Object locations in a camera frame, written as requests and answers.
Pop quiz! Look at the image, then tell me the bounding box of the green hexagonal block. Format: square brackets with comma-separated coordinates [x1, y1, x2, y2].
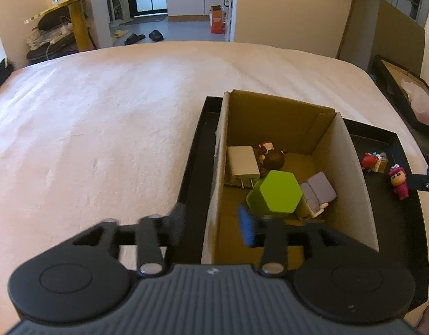
[246, 170, 303, 219]

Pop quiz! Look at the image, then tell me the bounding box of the white wall charger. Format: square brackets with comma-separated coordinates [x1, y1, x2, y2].
[226, 146, 261, 190]

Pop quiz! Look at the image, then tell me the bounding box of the brown cardboard box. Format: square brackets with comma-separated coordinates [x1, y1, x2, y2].
[201, 90, 380, 266]

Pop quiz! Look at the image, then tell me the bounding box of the brown toy figurine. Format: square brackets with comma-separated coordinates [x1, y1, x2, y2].
[254, 141, 288, 175]

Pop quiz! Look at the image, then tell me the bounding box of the metal door lock handle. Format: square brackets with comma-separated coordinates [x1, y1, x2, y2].
[401, 0, 422, 21]

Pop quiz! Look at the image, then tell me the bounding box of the yellow round table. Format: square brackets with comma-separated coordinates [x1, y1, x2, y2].
[24, 0, 129, 52]

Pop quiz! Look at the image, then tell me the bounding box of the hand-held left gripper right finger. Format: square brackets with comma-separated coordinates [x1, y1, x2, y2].
[238, 205, 367, 277]

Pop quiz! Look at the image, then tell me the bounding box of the red toy figurine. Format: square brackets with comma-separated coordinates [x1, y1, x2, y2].
[361, 152, 379, 173]

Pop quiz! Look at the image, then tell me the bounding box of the small beige toy charm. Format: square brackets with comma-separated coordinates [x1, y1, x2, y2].
[375, 152, 389, 173]

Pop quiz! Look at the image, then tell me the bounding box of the grey toy sofa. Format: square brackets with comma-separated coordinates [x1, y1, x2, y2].
[295, 172, 337, 220]

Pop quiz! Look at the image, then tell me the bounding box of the pale pink plastic bag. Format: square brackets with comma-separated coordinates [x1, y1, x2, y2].
[400, 78, 429, 126]

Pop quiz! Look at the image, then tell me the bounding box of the black framed floor tray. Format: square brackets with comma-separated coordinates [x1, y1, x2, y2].
[370, 55, 429, 134]

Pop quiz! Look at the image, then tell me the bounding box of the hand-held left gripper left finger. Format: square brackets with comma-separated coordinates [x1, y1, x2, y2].
[72, 204, 185, 276]

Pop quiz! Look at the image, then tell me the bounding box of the orange carton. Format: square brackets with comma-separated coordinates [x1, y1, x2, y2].
[209, 5, 226, 35]

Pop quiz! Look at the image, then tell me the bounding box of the pink toy figurine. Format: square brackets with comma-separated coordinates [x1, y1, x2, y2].
[389, 164, 410, 200]

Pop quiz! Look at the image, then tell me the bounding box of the white power strip with cables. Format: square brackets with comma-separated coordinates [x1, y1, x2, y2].
[26, 21, 77, 51]

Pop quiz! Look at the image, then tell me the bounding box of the leaning cardboard sheet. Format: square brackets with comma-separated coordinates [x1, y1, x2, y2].
[336, 0, 426, 74]

